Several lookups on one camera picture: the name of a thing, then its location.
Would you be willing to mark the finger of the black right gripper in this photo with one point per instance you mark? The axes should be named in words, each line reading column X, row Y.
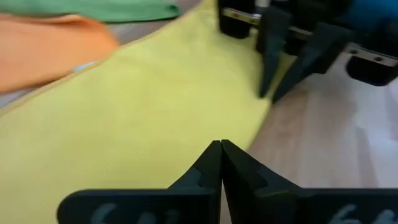
column 323, row 49
column 272, row 40

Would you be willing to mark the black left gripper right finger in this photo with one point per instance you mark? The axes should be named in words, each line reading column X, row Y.
column 280, row 205

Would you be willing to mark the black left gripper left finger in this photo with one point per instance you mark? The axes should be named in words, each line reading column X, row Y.
column 174, row 205

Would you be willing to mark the yellow microfiber towel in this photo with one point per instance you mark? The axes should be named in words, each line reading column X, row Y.
column 124, row 124

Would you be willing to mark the dark green microfiber towel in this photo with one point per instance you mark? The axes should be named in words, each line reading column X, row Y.
column 109, row 9

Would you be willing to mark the orange microfiber towel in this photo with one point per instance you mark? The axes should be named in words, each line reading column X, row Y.
column 46, row 49

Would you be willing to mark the blue plastic tray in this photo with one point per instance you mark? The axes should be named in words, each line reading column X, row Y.
column 373, row 12

